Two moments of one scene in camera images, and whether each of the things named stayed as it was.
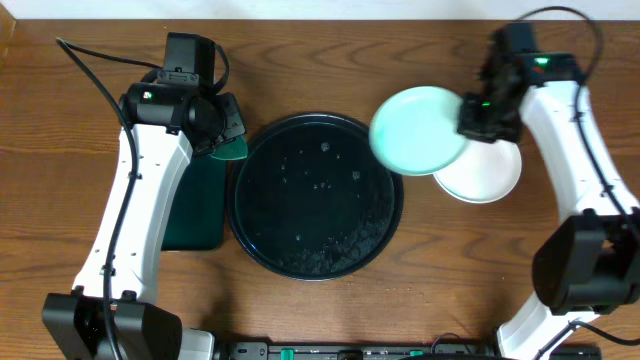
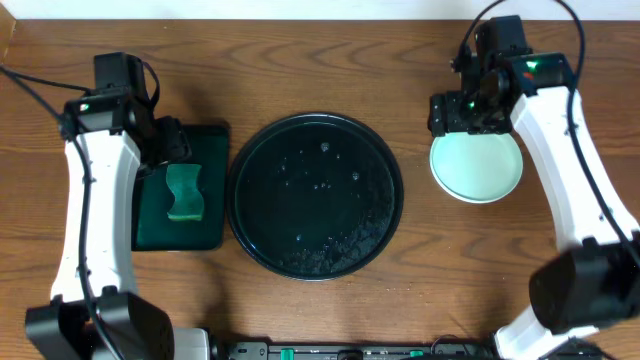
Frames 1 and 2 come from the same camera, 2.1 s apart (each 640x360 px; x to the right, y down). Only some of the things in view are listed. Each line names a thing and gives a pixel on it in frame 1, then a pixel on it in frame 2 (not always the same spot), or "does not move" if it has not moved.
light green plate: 414,130 to 477,166
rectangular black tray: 195,219 does not move
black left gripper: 231,122 to 173,141
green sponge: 236,148 to 188,203
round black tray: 310,202 does not move
